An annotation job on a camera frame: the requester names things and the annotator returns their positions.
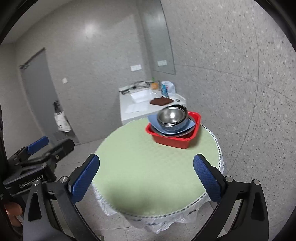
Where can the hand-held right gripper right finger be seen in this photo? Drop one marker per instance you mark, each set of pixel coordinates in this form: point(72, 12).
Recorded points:
point(207, 178)

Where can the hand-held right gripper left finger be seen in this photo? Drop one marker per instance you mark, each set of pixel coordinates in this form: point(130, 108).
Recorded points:
point(85, 178)

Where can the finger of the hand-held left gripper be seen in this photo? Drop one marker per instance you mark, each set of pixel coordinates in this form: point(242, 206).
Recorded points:
point(38, 144)
point(63, 146)

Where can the red plastic basin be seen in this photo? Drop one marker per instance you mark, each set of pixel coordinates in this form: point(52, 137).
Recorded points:
point(171, 141)

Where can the medium ribbed steel bowl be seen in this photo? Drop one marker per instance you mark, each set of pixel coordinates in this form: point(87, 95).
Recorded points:
point(184, 115)

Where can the small steel bowl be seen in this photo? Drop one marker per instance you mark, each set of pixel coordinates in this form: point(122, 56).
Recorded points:
point(170, 115)

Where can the blue square plate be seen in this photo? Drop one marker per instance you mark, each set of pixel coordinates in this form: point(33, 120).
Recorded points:
point(153, 122)

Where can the person's left hand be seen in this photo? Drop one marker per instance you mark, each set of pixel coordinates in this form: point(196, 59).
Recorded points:
point(14, 212)

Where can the door vent grille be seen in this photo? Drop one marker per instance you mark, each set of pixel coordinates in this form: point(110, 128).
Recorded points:
point(63, 136)

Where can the white tote bag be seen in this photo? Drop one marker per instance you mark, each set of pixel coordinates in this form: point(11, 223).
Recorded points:
point(62, 122)

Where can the grey door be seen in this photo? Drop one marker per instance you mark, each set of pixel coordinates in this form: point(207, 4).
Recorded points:
point(39, 92)

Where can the green round table mat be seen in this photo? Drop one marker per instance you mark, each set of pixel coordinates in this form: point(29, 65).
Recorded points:
point(143, 166)

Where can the round table with lace cloth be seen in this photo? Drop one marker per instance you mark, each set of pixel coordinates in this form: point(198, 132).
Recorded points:
point(161, 223)

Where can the white sink counter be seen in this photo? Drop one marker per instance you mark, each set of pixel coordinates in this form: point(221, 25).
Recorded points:
point(126, 115)

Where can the white sheet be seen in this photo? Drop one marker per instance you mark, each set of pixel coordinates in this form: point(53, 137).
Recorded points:
point(137, 108)

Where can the brown cloth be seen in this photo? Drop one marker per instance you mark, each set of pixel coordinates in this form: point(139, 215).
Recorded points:
point(160, 101)

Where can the white and blue plastic bag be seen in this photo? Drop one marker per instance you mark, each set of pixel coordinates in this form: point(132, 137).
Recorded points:
point(167, 89)

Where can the orange round object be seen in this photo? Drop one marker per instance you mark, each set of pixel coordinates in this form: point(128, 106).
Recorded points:
point(154, 85)

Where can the white light switch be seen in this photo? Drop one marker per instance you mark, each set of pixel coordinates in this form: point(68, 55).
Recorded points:
point(65, 80)

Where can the white wall socket plate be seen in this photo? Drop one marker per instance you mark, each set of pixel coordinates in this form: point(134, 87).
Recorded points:
point(135, 67)

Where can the wall mirror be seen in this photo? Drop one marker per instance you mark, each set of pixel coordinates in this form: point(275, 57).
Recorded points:
point(159, 39)

